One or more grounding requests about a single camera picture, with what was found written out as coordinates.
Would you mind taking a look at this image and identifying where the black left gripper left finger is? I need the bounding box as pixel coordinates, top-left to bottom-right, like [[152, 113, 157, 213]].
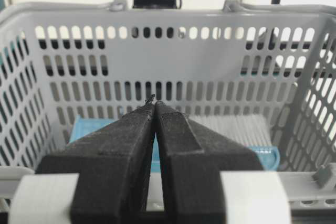
[[36, 103, 155, 223]]

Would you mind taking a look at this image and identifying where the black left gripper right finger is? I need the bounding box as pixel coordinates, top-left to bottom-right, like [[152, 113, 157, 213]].
[[154, 101, 264, 223]]

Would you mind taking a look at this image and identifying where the grey plastic shopping basket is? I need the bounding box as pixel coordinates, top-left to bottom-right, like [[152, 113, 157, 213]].
[[0, 0, 336, 213]]

